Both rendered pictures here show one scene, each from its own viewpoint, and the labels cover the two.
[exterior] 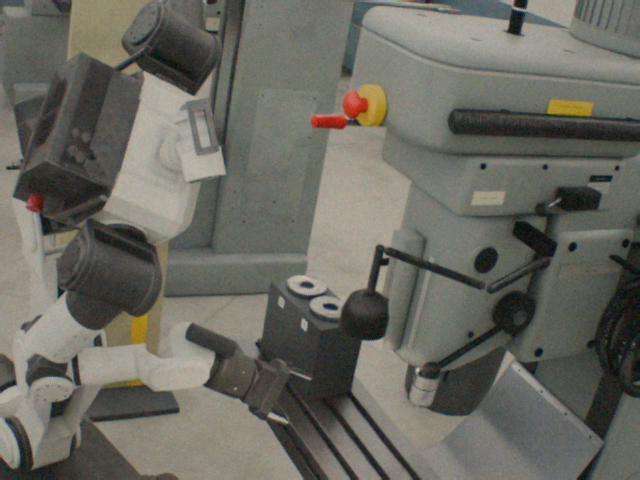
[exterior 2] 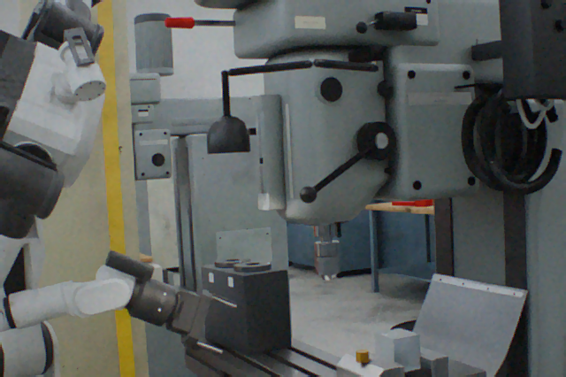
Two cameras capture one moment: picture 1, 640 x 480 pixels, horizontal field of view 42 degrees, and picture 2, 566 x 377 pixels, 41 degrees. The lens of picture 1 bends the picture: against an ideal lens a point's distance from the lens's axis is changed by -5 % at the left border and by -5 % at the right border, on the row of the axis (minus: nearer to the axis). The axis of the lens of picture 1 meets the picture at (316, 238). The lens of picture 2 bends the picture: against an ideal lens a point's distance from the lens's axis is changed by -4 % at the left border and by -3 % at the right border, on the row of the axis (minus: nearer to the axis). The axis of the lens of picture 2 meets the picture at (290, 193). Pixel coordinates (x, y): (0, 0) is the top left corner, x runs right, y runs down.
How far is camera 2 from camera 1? 0.72 m
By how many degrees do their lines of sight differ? 21
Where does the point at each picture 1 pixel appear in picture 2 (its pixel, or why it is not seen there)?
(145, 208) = (44, 126)
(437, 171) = (266, 20)
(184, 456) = not seen: outside the picture
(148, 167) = (45, 99)
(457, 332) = (327, 165)
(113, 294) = (19, 188)
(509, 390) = (436, 300)
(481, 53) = not seen: outside the picture
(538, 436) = (470, 320)
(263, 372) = (185, 296)
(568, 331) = (441, 165)
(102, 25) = not seen: hidden behind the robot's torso
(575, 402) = (493, 273)
